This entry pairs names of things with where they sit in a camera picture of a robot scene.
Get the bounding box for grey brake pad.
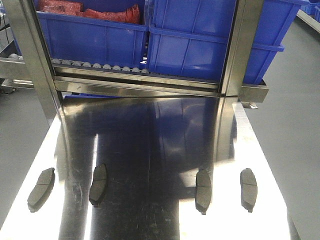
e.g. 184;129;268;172
195;169;212;215
27;167;55;213
240;168;258;213
89;163;109;208

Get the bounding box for roller conveyor track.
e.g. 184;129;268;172
51;58;150;74

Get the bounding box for right blue plastic bin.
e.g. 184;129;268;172
146;0;308;84

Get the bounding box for blue plastic bin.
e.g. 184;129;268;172
37;0;148;68
146;0;308;84

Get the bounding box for left blue plastic bin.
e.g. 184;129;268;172
37;0;148;68

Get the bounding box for red mesh bag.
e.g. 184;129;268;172
36;0;141;24

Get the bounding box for stainless steel rack frame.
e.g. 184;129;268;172
0;0;269;122

